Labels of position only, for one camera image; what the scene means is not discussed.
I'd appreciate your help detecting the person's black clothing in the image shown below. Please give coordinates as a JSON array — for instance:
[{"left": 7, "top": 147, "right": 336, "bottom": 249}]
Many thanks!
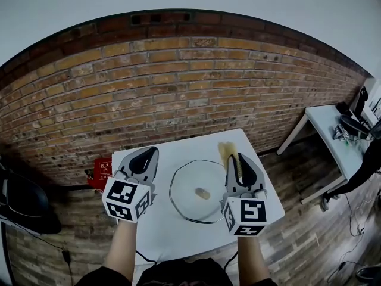
[{"left": 74, "top": 257, "right": 280, "bottom": 286}]

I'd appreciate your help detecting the small grey device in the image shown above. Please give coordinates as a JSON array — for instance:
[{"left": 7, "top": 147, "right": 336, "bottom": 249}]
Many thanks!
[{"left": 332, "top": 123, "right": 349, "bottom": 140}]

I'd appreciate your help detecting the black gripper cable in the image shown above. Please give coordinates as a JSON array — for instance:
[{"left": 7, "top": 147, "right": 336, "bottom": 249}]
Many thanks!
[
  {"left": 135, "top": 250, "right": 158, "bottom": 265},
  {"left": 223, "top": 250, "right": 239, "bottom": 272}
]

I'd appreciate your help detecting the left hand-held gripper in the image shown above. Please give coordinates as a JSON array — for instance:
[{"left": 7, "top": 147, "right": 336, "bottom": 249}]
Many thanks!
[{"left": 102, "top": 146, "right": 160, "bottom": 223}]

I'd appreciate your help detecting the yellow sponge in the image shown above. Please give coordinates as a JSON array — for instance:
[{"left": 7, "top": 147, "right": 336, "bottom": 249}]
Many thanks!
[{"left": 217, "top": 141, "right": 243, "bottom": 182}]

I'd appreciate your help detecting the black power adapter cable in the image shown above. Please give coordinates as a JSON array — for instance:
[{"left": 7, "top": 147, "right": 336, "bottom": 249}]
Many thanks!
[{"left": 11, "top": 225, "right": 74, "bottom": 286}]

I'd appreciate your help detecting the red metal box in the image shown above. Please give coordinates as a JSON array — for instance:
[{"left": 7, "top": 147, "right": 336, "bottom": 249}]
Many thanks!
[{"left": 86, "top": 158, "right": 114, "bottom": 191}]

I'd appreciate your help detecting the person's left forearm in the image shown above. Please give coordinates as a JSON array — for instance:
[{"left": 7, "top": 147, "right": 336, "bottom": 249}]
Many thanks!
[{"left": 103, "top": 219, "right": 139, "bottom": 283}]

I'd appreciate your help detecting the clear glass plate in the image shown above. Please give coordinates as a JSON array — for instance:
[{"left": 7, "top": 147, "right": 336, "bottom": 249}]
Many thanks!
[{"left": 168, "top": 158, "right": 227, "bottom": 225}]

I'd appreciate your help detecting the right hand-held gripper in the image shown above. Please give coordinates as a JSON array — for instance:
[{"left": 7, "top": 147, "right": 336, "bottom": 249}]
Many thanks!
[{"left": 221, "top": 153, "right": 268, "bottom": 237}]

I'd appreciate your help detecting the white side table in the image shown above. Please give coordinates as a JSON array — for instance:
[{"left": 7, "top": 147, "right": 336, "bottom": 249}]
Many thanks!
[{"left": 276, "top": 104, "right": 371, "bottom": 205}]

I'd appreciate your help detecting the black office chair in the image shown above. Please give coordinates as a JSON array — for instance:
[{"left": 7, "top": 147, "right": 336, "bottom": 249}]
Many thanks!
[{"left": 0, "top": 161, "right": 63, "bottom": 235}]

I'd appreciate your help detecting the person's right forearm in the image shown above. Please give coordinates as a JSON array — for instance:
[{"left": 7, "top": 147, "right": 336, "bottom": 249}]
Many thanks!
[{"left": 236, "top": 235, "right": 267, "bottom": 282}]

